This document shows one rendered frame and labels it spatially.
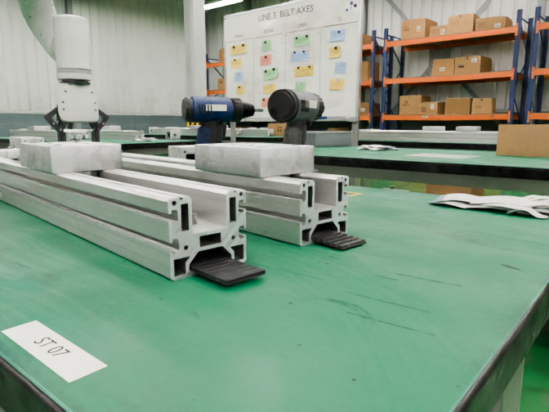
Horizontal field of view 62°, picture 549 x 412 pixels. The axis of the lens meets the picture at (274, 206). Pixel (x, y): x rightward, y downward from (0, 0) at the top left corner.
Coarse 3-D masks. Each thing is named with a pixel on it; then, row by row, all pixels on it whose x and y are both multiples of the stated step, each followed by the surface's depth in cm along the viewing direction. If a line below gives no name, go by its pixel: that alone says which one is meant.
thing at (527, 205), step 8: (440, 200) 88; (448, 200) 89; (456, 200) 89; (464, 200) 86; (472, 200) 86; (480, 200) 85; (488, 200) 84; (496, 200) 83; (504, 200) 83; (512, 200) 83; (520, 200) 83; (528, 200) 84; (536, 200) 84; (544, 200) 81; (504, 208) 81; (512, 208) 79; (520, 208) 78; (528, 208) 78; (536, 208) 80; (536, 216) 77; (544, 216) 76
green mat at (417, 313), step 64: (384, 192) 106; (0, 256) 55; (64, 256) 55; (256, 256) 55; (320, 256) 55; (384, 256) 55; (448, 256) 55; (512, 256) 55; (0, 320) 37; (64, 320) 37; (128, 320) 37; (192, 320) 37; (256, 320) 37; (320, 320) 37; (384, 320) 37; (448, 320) 37; (512, 320) 37; (64, 384) 28; (128, 384) 28; (192, 384) 28; (256, 384) 28; (320, 384) 28; (384, 384) 28; (448, 384) 28
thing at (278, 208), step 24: (120, 168) 97; (144, 168) 87; (168, 168) 81; (192, 168) 76; (264, 192) 65; (288, 192) 61; (312, 192) 60; (336, 192) 63; (264, 216) 64; (288, 216) 62; (312, 216) 60; (336, 216) 64; (288, 240) 61; (312, 240) 61
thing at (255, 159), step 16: (208, 144) 72; (224, 144) 73; (240, 144) 73; (256, 144) 73; (272, 144) 73; (208, 160) 71; (224, 160) 68; (240, 160) 65; (256, 160) 63; (272, 160) 64; (288, 160) 66; (304, 160) 68; (256, 176) 63; (272, 176) 64; (288, 176) 69
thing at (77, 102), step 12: (60, 84) 116; (72, 84) 117; (84, 84) 119; (60, 96) 116; (72, 96) 117; (84, 96) 119; (60, 108) 116; (72, 108) 117; (84, 108) 119; (96, 108) 122; (72, 120) 118; (84, 120) 120; (96, 120) 123
